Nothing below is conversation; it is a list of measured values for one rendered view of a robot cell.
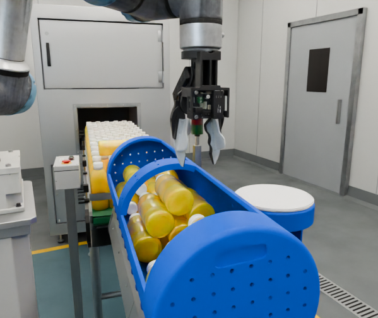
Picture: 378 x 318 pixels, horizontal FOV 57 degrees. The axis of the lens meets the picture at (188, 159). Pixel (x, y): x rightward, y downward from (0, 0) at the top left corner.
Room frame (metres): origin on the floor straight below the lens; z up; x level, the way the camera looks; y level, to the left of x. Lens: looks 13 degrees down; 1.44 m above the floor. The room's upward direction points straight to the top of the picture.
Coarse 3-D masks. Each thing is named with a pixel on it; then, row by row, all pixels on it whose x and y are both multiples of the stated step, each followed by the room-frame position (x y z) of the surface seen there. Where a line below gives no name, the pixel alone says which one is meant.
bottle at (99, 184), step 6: (96, 168) 1.40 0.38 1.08; (102, 168) 1.44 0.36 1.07; (96, 174) 1.40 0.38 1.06; (102, 174) 1.40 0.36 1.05; (90, 180) 1.41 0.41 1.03; (96, 180) 1.39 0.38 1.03; (102, 180) 1.40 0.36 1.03; (96, 186) 1.39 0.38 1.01; (102, 186) 1.40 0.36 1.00; (96, 192) 1.39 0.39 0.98; (102, 192) 1.40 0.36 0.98; (96, 204) 1.39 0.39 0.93; (102, 204) 1.39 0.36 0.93; (108, 204) 1.42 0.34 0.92
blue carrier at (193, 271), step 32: (128, 160) 1.28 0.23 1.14; (160, 160) 0.90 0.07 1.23; (128, 192) 0.82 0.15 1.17; (224, 192) 0.84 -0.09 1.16; (192, 224) 0.51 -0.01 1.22; (224, 224) 0.48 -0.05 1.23; (256, 224) 0.48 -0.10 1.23; (128, 256) 0.68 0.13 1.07; (160, 256) 0.49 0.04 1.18; (192, 256) 0.45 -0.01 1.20; (224, 256) 0.46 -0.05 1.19; (256, 256) 0.48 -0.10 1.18; (288, 256) 0.49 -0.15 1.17; (160, 288) 0.44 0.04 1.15; (192, 288) 0.45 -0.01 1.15; (224, 288) 0.46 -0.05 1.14; (256, 288) 0.48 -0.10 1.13; (288, 288) 0.49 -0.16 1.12
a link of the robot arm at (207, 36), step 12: (192, 24) 0.62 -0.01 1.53; (204, 24) 0.61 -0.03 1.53; (216, 24) 0.62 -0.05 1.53; (180, 36) 0.64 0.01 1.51; (192, 36) 0.62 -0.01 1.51; (204, 36) 0.61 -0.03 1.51; (216, 36) 0.62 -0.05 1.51; (180, 48) 0.64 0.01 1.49; (192, 48) 0.62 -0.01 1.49; (204, 48) 0.62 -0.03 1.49; (216, 48) 0.63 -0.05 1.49
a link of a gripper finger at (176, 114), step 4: (176, 100) 0.66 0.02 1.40; (176, 104) 0.65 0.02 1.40; (176, 108) 0.65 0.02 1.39; (172, 112) 0.65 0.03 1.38; (176, 112) 0.65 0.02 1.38; (180, 112) 0.65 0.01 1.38; (172, 116) 0.65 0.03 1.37; (176, 116) 0.65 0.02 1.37; (180, 116) 0.65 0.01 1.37; (184, 116) 0.65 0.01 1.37; (172, 120) 0.65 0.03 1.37; (176, 120) 0.65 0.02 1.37; (172, 124) 0.65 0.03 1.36; (176, 124) 0.65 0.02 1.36; (172, 128) 0.65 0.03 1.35; (176, 128) 0.65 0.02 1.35; (172, 132) 0.66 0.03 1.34; (176, 132) 0.65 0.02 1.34; (172, 136) 0.66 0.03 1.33; (176, 136) 0.65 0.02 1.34
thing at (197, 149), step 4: (196, 148) 1.81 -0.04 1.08; (200, 148) 1.81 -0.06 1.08; (196, 152) 1.81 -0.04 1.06; (200, 152) 1.81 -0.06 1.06; (196, 156) 1.81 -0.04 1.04; (200, 156) 1.81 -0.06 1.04; (192, 160) 1.84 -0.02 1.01; (196, 160) 1.81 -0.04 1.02; (200, 160) 1.81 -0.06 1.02; (196, 164) 1.81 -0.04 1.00; (200, 164) 1.81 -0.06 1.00
